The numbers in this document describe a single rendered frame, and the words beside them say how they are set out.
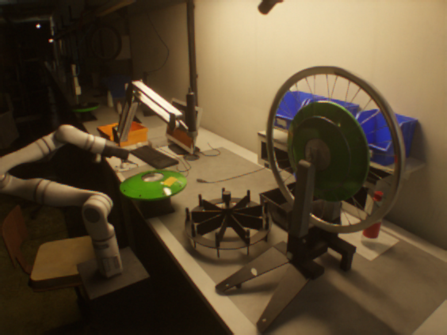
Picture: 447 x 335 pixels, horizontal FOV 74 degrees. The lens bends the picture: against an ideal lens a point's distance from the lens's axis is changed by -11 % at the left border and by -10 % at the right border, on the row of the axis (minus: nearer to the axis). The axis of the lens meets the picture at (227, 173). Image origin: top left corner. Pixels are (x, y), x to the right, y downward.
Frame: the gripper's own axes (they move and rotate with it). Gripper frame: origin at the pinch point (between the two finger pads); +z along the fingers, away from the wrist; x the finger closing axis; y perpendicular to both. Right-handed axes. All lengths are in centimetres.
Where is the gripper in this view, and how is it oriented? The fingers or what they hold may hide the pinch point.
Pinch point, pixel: (137, 164)
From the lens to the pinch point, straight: 152.2
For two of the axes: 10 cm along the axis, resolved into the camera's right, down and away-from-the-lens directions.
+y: 2.7, -9.6, 1.1
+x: -5.7, -0.7, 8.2
